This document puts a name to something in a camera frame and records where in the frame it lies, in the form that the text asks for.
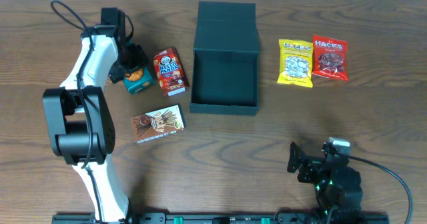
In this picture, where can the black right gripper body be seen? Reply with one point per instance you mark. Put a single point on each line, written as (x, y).
(311, 174)

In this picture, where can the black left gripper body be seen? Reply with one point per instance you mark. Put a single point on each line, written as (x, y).
(134, 58)

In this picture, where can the teal Good Day cookie box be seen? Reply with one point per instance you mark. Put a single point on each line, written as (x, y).
(138, 76)

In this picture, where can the red Hello Panda box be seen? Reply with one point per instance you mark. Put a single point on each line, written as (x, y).
(170, 73)

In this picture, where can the brown Pocky box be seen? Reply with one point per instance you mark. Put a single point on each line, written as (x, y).
(156, 124)

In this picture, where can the red Hacks candy bag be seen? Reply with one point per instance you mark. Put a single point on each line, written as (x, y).
(330, 58)

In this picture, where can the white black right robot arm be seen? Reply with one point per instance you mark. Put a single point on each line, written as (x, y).
(337, 186)

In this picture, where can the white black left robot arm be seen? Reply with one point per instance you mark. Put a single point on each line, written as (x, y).
(80, 126)

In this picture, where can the dark green open box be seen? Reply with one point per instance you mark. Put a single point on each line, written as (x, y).
(226, 53)

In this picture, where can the yellow Hacks candy bag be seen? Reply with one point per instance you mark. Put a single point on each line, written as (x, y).
(296, 63)

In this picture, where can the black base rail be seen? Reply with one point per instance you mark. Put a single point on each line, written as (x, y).
(162, 218)

